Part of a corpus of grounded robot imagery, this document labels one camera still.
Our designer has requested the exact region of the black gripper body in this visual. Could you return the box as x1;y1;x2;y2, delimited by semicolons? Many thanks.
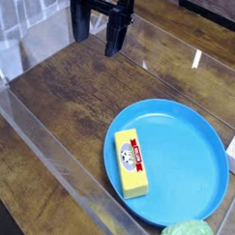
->
70;0;135;15

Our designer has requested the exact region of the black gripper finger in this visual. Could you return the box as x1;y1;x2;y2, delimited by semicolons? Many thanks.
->
104;8;132;57
70;0;91;43

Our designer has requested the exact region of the yellow butter brick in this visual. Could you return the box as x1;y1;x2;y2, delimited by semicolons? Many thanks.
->
114;128;149;199

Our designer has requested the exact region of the blue round tray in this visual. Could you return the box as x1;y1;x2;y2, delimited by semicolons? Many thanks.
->
103;99;229;227

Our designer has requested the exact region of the white block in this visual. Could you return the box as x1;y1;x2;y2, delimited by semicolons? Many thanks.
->
226;135;235;175

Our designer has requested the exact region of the green cabbage toy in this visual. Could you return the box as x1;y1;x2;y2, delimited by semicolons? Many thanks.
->
161;220;214;235

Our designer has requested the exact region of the clear acrylic enclosure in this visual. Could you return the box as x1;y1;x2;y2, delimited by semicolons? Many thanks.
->
0;0;235;235

